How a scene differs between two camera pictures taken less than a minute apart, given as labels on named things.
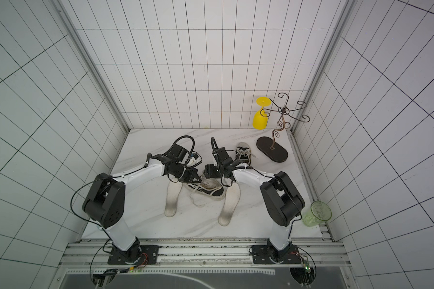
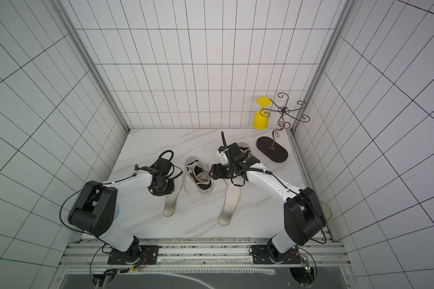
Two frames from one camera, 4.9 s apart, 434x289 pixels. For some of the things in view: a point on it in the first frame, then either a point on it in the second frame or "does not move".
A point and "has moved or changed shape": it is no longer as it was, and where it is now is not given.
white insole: (173, 190) does not move
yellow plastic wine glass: (260, 117) does not move
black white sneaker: (243, 153) does not move
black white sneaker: (211, 189) has moved or changed shape
